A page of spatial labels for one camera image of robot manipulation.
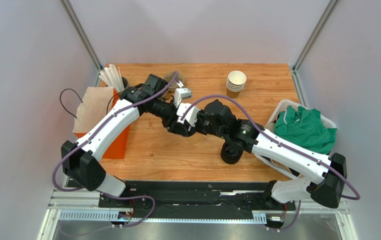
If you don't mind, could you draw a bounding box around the grey straw holder cup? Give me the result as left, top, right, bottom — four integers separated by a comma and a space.
119, 76, 130, 94

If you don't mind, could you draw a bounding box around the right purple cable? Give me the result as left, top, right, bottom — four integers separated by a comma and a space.
180, 94, 361, 232

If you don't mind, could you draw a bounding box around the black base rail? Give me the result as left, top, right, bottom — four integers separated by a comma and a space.
96, 180, 298, 220

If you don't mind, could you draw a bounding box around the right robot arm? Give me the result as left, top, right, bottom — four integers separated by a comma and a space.
181, 95, 348, 209

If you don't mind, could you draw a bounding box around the stack of paper cups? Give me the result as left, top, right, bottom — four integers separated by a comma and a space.
226, 70, 247, 99

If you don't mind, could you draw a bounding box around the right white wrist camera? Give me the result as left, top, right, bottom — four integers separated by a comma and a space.
176, 103, 201, 127

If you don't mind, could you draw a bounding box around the green cloth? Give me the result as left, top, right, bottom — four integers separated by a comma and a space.
273, 105, 338, 155

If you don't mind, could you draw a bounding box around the aluminium frame post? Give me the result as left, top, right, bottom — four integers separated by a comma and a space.
59, 0, 103, 71
291, 0, 340, 72

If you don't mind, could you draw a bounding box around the right aluminium frame post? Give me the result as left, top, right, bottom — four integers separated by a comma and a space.
291, 0, 340, 72

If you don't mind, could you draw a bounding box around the stack of black lids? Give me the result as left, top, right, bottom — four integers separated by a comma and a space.
220, 143, 243, 165

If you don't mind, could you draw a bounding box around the orange paper bag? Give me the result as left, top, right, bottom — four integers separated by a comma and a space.
72, 86, 130, 160

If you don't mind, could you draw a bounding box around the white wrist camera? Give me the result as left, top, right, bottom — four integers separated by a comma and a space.
176, 103, 201, 127
173, 87, 193, 107

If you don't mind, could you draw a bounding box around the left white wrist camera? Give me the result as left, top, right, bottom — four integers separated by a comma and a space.
173, 87, 193, 107

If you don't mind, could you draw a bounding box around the aluminium front frame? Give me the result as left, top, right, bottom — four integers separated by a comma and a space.
38, 180, 358, 240

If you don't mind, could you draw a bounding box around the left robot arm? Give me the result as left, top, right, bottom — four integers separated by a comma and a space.
52, 72, 183, 198

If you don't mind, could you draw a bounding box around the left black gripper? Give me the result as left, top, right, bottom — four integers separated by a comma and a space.
148, 97, 188, 138

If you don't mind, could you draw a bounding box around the left aluminium frame post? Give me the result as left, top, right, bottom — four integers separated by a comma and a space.
59, 0, 103, 71

